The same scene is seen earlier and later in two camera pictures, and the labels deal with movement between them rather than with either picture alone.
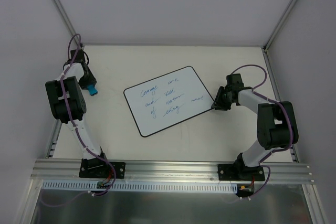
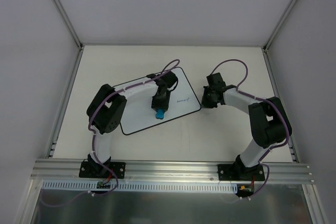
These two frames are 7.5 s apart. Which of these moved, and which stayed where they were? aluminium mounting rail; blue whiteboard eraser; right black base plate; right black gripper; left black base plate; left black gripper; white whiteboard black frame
Moved: white whiteboard black frame; right black gripper; left black gripper; blue whiteboard eraser
Stayed: left black base plate; right black base plate; aluminium mounting rail
